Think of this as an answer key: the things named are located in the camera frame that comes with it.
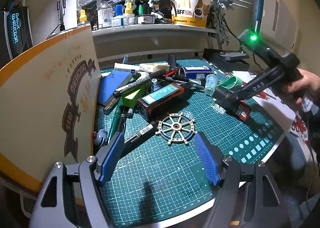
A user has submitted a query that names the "red black small box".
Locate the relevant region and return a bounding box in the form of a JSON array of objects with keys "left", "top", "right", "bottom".
[{"left": 226, "top": 100, "right": 252, "bottom": 121}]

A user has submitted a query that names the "green wristband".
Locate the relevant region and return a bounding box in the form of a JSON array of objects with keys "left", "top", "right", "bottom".
[{"left": 217, "top": 76, "right": 242, "bottom": 90}]

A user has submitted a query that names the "clear plastic cup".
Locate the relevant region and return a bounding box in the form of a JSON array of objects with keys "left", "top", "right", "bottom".
[{"left": 204, "top": 74, "right": 219, "bottom": 96}]

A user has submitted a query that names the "red black device with screen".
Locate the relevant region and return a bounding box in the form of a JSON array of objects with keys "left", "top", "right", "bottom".
[{"left": 137, "top": 83, "right": 184, "bottom": 122}]

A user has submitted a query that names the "small blue robot figure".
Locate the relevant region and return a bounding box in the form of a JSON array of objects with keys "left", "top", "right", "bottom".
[{"left": 93, "top": 129, "right": 108, "bottom": 148}]

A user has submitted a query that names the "person's right hand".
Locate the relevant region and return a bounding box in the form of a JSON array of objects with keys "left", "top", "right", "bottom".
[{"left": 281, "top": 68, "right": 319, "bottom": 111}]

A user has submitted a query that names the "black marker on mat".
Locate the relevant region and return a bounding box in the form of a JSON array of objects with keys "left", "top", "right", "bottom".
[{"left": 121, "top": 121, "right": 157, "bottom": 157}]

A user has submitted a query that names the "green fountain pen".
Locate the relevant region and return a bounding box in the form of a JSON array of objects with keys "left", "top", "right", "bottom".
[{"left": 108, "top": 98, "right": 125, "bottom": 141}]

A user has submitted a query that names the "black box on desk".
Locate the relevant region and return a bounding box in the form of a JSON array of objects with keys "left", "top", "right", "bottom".
[{"left": 203, "top": 49, "right": 249, "bottom": 72}]

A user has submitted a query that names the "blue white can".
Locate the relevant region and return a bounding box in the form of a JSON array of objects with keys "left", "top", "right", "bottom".
[{"left": 178, "top": 66, "right": 214, "bottom": 80}]

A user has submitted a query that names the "ship wheel ornament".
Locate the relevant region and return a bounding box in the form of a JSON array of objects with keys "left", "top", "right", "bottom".
[{"left": 155, "top": 112, "right": 197, "bottom": 146}]

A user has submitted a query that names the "green cutting mat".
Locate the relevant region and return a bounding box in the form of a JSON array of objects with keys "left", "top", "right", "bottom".
[{"left": 93, "top": 58, "right": 287, "bottom": 228}]

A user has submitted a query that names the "black pen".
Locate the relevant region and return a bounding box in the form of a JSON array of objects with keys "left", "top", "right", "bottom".
[{"left": 164, "top": 74, "right": 204, "bottom": 90}]

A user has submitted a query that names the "green plastic block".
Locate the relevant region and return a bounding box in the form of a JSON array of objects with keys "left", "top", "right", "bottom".
[{"left": 122, "top": 82, "right": 150, "bottom": 108}]

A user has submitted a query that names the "black marker with white text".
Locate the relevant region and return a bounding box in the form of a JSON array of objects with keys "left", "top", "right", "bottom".
[{"left": 113, "top": 69, "right": 166, "bottom": 99}]

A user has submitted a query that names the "blue grey bottle figure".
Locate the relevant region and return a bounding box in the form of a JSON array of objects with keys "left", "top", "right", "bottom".
[{"left": 151, "top": 78, "right": 161, "bottom": 92}]

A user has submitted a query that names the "blue notebook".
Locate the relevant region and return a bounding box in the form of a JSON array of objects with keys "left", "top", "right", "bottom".
[{"left": 98, "top": 70, "right": 132, "bottom": 105}]

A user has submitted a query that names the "cardboard box with logo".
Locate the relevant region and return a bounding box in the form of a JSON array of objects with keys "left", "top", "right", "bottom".
[{"left": 1, "top": 26, "right": 101, "bottom": 193}]

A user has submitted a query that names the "white eraser packet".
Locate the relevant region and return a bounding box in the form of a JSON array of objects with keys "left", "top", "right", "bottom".
[{"left": 139, "top": 62, "right": 170, "bottom": 73}]

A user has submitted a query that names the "dark winged model figure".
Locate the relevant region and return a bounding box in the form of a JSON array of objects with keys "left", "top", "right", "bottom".
[{"left": 207, "top": 0, "right": 252, "bottom": 45}]

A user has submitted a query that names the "McDonald's paper bucket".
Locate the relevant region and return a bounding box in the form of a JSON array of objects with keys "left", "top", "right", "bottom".
[{"left": 170, "top": 0, "right": 211, "bottom": 27}]

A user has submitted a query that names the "white desk shelf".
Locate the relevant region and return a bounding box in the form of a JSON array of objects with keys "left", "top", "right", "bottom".
[{"left": 92, "top": 24, "right": 222, "bottom": 64}]

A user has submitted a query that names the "blue cap paint jar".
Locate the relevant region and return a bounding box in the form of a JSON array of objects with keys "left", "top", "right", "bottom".
[{"left": 111, "top": 4, "right": 127, "bottom": 27}]

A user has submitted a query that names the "yellow cap bottle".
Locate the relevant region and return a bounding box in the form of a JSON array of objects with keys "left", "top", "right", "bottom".
[{"left": 78, "top": 10, "right": 91, "bottom": 27}]

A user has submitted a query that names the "clear solvent bottle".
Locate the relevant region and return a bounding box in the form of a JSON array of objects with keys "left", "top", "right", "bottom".
[{"left": 98, "top": 0, "right": 113, "bottom": 29}]

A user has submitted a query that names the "black computer tower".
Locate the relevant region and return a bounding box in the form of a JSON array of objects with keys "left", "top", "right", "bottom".
[{"left": 0, "top": 4, "right": 34, "bottom": 68}]

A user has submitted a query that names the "black desk lamp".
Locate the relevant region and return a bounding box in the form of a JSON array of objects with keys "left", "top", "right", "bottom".
[{"left": 47, "top": 0, "right": 66, "bottom": 39}]

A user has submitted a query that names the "blue surfboard wall ornament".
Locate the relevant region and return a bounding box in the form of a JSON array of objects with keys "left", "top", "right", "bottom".
[{"left": 251, "top": 0, "right": 264, "bottom": 34}]

